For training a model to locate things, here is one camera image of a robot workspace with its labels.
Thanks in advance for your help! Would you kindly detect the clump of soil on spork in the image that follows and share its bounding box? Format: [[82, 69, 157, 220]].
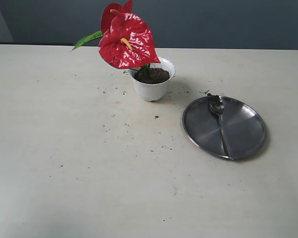
[[207, 93, 222, 106]]

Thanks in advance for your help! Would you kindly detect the stainless steel spork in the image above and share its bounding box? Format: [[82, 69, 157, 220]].
[[209, 102, 235, 160]]

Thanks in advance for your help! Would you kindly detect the dark soil in pot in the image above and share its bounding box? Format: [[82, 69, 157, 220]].
[[134, 67, 170, 84]]

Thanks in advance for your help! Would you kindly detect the round stainless steel plate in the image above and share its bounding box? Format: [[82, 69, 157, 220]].
[[182, 96, 268, 160]]

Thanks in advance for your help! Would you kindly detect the red artificial anthurium flower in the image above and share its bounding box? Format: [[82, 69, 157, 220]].
[[73, 0, 160, 79]]

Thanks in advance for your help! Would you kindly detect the white plastic flower pot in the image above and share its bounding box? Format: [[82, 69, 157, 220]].
[[127, 57, 175, 102]]

